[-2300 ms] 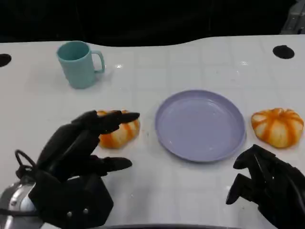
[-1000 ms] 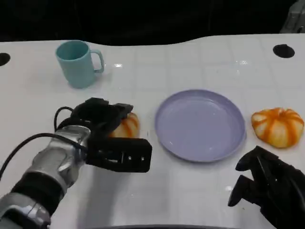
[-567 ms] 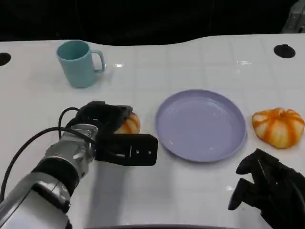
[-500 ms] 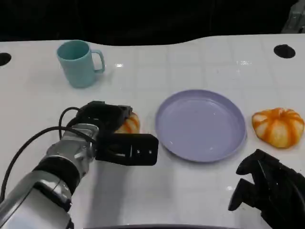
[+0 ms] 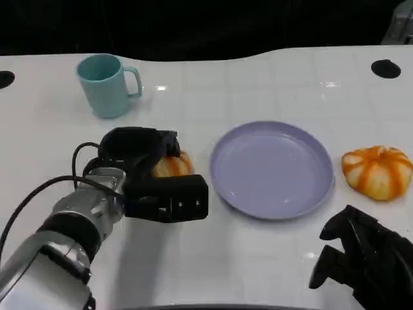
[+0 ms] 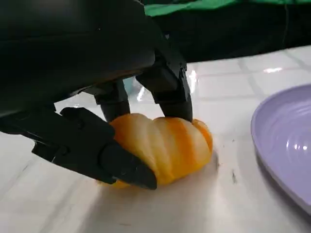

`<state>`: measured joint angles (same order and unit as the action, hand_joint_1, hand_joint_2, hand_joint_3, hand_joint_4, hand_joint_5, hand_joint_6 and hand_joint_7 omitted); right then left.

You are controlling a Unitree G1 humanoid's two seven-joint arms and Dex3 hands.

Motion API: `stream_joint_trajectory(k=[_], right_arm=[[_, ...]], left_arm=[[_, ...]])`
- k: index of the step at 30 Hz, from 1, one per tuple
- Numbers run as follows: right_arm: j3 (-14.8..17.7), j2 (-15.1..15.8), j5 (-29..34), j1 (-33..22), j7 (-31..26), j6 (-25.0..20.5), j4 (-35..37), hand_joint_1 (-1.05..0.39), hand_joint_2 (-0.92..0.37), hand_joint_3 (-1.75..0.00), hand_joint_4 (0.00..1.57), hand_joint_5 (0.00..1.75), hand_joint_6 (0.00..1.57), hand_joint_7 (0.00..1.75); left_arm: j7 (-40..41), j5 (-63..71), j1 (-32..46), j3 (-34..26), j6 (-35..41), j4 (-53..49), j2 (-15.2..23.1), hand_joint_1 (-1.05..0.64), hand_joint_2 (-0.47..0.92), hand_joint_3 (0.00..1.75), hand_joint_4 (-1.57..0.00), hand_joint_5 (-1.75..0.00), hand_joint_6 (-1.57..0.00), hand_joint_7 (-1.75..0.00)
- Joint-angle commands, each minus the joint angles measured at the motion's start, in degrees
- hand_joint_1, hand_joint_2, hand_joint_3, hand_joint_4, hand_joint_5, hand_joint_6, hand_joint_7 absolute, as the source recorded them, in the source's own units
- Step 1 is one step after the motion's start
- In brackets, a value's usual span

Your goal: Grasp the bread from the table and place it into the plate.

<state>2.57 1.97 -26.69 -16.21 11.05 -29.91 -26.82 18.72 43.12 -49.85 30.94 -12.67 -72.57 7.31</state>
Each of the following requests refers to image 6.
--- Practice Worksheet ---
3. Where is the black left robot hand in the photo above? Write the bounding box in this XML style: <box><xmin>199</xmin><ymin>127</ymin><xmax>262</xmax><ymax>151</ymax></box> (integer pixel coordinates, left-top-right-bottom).
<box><xmin>0</xmin><ymin>0</ymin><xmax>194</xmax><ymax>190</ymax></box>

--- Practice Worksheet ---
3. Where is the orange white toy bread roll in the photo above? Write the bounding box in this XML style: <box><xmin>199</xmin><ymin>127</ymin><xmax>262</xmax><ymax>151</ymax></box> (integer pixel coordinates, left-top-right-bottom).
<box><xmin>98</xmin><ymin>113</ymin><xmax>214</xmax><ymax>189</ymax></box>

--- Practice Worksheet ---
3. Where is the green cloth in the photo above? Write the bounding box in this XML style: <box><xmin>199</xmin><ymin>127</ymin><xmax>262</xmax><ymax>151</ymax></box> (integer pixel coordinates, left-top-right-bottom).
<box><xmin>144</xmin><ymin>0</ymin><xmax>311</xmax><ymax>17</ymax></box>

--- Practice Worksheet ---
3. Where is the black backdrop cloth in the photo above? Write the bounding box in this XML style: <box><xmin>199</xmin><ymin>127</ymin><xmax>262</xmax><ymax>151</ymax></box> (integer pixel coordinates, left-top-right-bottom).
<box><xmin>150</xmin><ymin>2</ymin><xmax>311</xmax><ymax>64</ymax></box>

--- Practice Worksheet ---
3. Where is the lilac plate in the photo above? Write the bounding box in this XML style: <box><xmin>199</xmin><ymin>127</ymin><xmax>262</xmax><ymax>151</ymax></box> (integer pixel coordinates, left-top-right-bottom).
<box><xmin>251</xmin><ymin>83</ymin><xmax>311</xmax><ymax>215</ymax></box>

